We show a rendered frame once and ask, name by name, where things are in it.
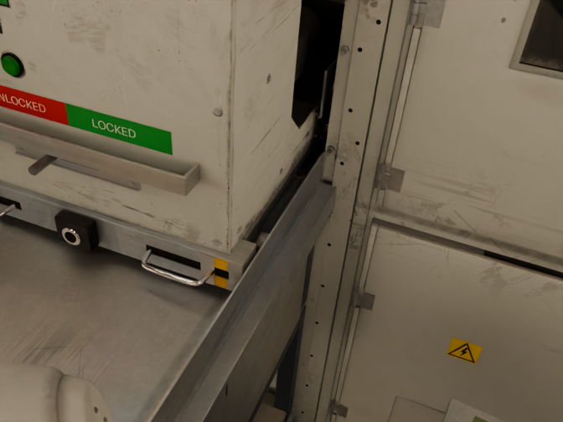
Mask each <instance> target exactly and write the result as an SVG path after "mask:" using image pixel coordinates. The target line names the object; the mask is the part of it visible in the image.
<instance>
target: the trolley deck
mask: <svg viewBox="0 0 563 422"><path fill-rule="evenodd" d="M301 179H302V178H300V177H297V176H294V177H293V179H292V180H291V181H290V183H289V184H288V186H287V187H286V189H285V190H284V192H283V193H282V195H281V197H279V199H278V200H277V202H276V204H275V205H274V207H273V208H272V210H271V212H270V213H269V214H268V215H267V217H266V219H265V220H264V222H263V223H262V225H261V227H260V228H259V234H260V233H261V232H262V231H263V230H265V231H267V230H268V229H269V228H270V227H271V225H272V223H273V222H274V220H275V219H276V216H277V215H278V214H279V213H280V211H281V210H282V208H283V206H284V205H285V203H286V202H287V200H288V199H289V198H290V196H291V195H292V193H293V191H294V190H295V188H296V186H297V185H298V184H299V182H300V181H301ZM335 191H336V186H334V187H332V186H328V185H326V184H322V186H321V187H320V189H319V190H318V192H317V194H316V195H315V197H314V199H313V200H312V202H311V203H310V205H309V207H308V208H307V211H306V212H305V214H304V215H303V216H302V219H301V220H300V222H299V224H298V225H297V227H296V228H295V230H294V232H293V233H292V236H291V237H290V239H289V240H288V241H287V244H286V245H285V247H284V249H283V250H282V252H281V253H280V255H279V257H278V258H277V260H276V262H275V264H274V265H273V266H272V268H271V270H270V272H269V274H268V275H267V277H266V278H265V280H264V282H263V283H262V285H261V287H260V289H259V290H258V292H257V293H256V295H255V297H254V299H253V300H252V302H251V304H250V305H249V307H248V308H247V310H246V312H245V314H244V316H243V317H242V318H241V320H240V322H239V324H238V325H237V327H236V329H235V330H234V332H233V333H232V335H231V337H230V339H229V341H228V342H227V343H226V345H225V347H224V349H223V350H222V352H221V354H220V355H219V357H218V358H217V360H216V362H215V363H214V366H213V367H212V368H211V370H210V371H209V374H208V375H207V377H206V379H205V380H204V382H203V383H202V385H201V387H200V388H199V391H198V392H197V393H196V395H195V396H194V399H193V400H192V402H191V404H190V405H189V407H188V408H187V410H186V412H185V413H184V415H183V417H182V419H181V420H180V421H179V422H218V421H219V419H220V416H221V415H222V414H223V412H224V410H225V407H226V405H227V404H228V403H229V401H230V398H231V396H232V395H233V393H234V392H235V389H236V387H237V385H238V384H239V382H240V380H241V378H242V376H243V375H244V373H245V371H246V369H247V367H248V365H249V364H250V362H251V359H252V358H253V356H254V355H255V353H256V350H257V348H258V347H259V346H260V344H261V341H262V339H263V337H264V336H265V335H266V332H267V330H268V328H269V326H270V325H271V323H272V321H273V319H274V317H275V315H276V314H277V312H278V310H279V308H280V306H281V305H282V303H283V301H284V299H285V297H286V296H287V293H288V292H289V290H290V288H291V286H292V284H293V282H294V280H295V279H296V277H297V275H298V273H299V271H300V269H301V268H302V266H303V264H304V262H305V260H306V258H307V257H308V255H309V253H310V251H311V249H312V247H313V246H314V244H315V242H316V240H317V238H318V236H319V235H320V233H321V231H322V229H323V227H324V225H325V224H326V222H327V220H328V218H329V216H330V214H331V213H332V211H333V202H334V197H335ZM227 291H228V290H226V289H225V288H222V287H219V286H213V285H211V284H208V283H203V285H201V286H190V285H187V284H184V283H181V282H178V281H175V280H171V279H169V278H166V277H163V276H161V275H157V274H154V273H152V272H150V271H147V270H145V269H143V268H142V261H141V260H138V259H136V258H133V257H131V256H128V255H124V254H121V253H118V252H115V251H113V250H109V249H106V248H103V247H100V246H98V245H97V246H96V247H95V248H94V249H93V250H92V251H88V250H83V249H81V248H78V247H75V246H73V245H71V244H66V243H64V242H61V241H59V236H58V233H57V232H56V231H53V230H51V229H46V228H45V227H42V226H39V225H37V224H32V223H30V222H27V221H24V220H21V219H17V218H14V217H12V216H9V215H6V214H4V215H3V216H1V217H0V361H4V362H15V363H31V364H36V365H42V366H48V367H54V368H57V369H58V370H60V371H61V372H62V373H63V374H67V375H70V376H73V377H77V378H83V379H85V380H87V381H88V382H90V383H93V385H94V386H95V387H96V388H97V389H98V390H99V392H100V394H101V396H102V398H103V399H104V400H105V402H106V405H107V407H108V409H109V411H110V413H111V417H112V419H113V422H142V421H143V419H144V418H145V416H146V415H147V413H148V411H149V410H150V408H151V407H152V406H153V404H154V403H155V401H156V400H157V398H158V396H159V394H160V393H161V392H162V391H163V389H164V387H165V386H166V384H167V383H168V381H169V379H170V378H171V377H172V376H173V374H174V372H175V371H176V369H177V367H178V365H179V364H180V363H181V362H182V360H183V358H184V357H185V355H186V354H187V352H188V351H189V349H190V348H191V347H192V345H193V344H194V342H195V340H196V338H197V337H198V335H199V334H200V333H201V331H202V330H203V328H204V326H205V325H206V323H207V322H208V320H209V319H210V318H211V316H212V315H213V313H214V311H215V310H216V308H217V306H218V305H219V304H220V302H221V301H222V299H223V298H224V296H225V294H226V293H227Z"/></svg>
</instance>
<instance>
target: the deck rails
mask: <svg viewBox="0 0 563 422"><path fill-rule="evenodd" d="M323 156H324V152H323V153H322V154H321V156H320V157H319V159H318V160H317V161H316V163H315V164H314V166H313V168H312V170H311V171H310V173H309V174H308V175H307V177H302V179H301V181H300V182H299V184H298V185H297V186H296V188H295V190H294V191H293V193H292V195H291V196H290V198H289V199H288V200H287V202H286V203H285V205H284V206H283V208H282V209H281V211H280V213H279V214H278V215H277V216H276V219H275V220H274V222H273V223H272V225H271V227H270V228H269V229H268V230H267V231H268V232H270V234H269V235H268V237H267V238H266V240H265V242H264V243H263V245H262V246H261V248H260V249H259V251H258V252H257V254H256V256H255V257H254V259H253V261H251V263H250V265H249V266H248V268H247V269H246V271H245V273H244V274H243V276H242V277H241V278H240V280H239V282H238V283H237V285H236V286H235V288H234V290H233V291H227V293H226V294H225V296H224V298H223V299H222V301H221V302H220V304H219V305H218V306H217V308H216V310H215V311H214V313H213V315H212V316H211V318H210V319H209V320H208V322H207V323H206V325H205V326H204V328H203V330H202V331H201V333H200V334H199V335H198V337H197V338H196V340H195V342H194V344H193V345H192V347H191V348H190V349H189V351H188V352H187V354H186V355H185V357H184V358H183V360H182V362H181V363H180V364H179V365H178V367H177V369H176V371H175V372H174V374H173V376H172V377H171V378H170V379H169V381H168V383H167V384H166V386H165V387H164V389H163V391H162V392H161V393H160V394H159V396H158V398H157V400H156V401H155V403H154V404H153V406H152V407H151V408H150V410H149V411H148V413H147V415H146V416H145V418H144V419H143V421H142V422H179V421H180V420H181V419H182V417H183V415H184V413H185V412H186V410H187V408H188V407H189V405H190V404H191V402H192V400H193V399H194V396H195V395H196V393H197V392H198V391H199V388H200V387H201V385H202V383H203V382H204V380H205V379H206V377H207V375H208V374H209V371H210V370H211V368H212V367H213V366H214V363H215V362H216V360H217V358H218V357H219V355H220V354H221V352H222V350H223V349H224V347H225V345H226V343H227V342H228V341H229V339H230V337H231V335H232V333H233V332H234V330H235V329H236V327H237V325H238V324H239V322H240V320H241V318H242V317H243V316H244V314H245V312H246V310H247V308H248V307H249V305H250V304H251V302H252V300H253V299H254V297H255V295H256V293H257V292H258V290H259V289H260V287H261V285H262V283H263V282H264V280H265V278H266V277H267V275H268V274H269V272H270V270H271V268H272V266H273V265H274V264H275V262H276V260H277V258H278V257H279V255H280V253H281V252H282V250H283V249H284V247H285V245H286V244H287V241H288V240H289V239H290V237H291V236H292V233H293V232H294V230H295V228H296V227H297V225H298V224H299V222H300V220H301V219H302V216H303V215H304V214H305V212H306V211H307V208H308V207H309V205H310V203H311V202H312V200H313V199H314V197H315V195H316V194H317V192H318V190H319V189H320V187H321V186H322V184H323V182H320V181H321V175H322V168H323Z"/></svg>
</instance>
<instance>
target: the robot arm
mask: <svg viewBox="0 0 563 422"><path fill-rule="evenodd" d="M0 422H113V419H112V417H111V413H110V411H109V409H108V407H107V405H106V402H105V400H104V399H103V398H102V396H101V394H100V392H99V390H98V389H97V388H96V387H95V386H94V385H93V383H90V382H88V381H87V380H85V379H83V378H77V377H73V376H70V375H67V374H63V373H62V372H61V371H60V370H58V369H57V368H54V367H48V366H42V365H36V364H31V363H15V362H4V361H0Z"/></svg>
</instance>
